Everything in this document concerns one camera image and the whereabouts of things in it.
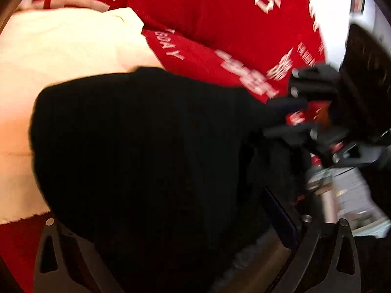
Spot red printed blanket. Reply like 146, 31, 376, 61
0, 0, 330, 293

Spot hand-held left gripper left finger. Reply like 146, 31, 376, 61
33, 218, 123, 293

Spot black chair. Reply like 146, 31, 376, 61
339, 23, 391, 147

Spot grey storage box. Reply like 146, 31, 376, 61
305, 165, 385, 239

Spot red printed pillow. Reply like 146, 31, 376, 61
108, 0, 329, 80

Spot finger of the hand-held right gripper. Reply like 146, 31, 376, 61
289, 63, 339, 100
263, 120, 349, 147

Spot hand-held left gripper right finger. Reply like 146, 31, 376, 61
263, 186, 361, 293

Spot black pants with floral waistband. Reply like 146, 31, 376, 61
29, 65, 309, 293

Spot white appliance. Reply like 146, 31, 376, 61
318, 0, 391, 68

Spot cream cloth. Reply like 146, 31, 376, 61
0, 6, 165, 223

